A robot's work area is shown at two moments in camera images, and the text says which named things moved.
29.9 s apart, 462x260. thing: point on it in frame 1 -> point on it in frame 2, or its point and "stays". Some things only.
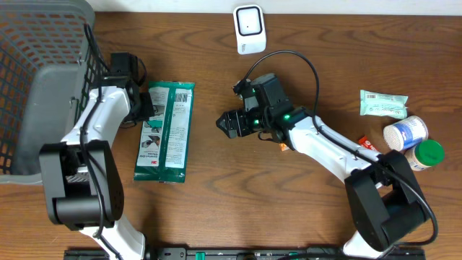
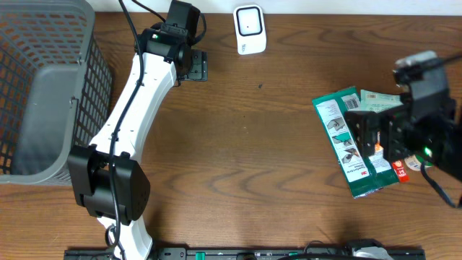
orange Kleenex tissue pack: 283,146 -> 378,146
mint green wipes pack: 379,104 stays
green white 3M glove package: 164,149 -> 362,175
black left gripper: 147,101 -> 201,69
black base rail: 247,253 stays
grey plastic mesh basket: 48,66 stays
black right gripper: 243,128 -> 380,122
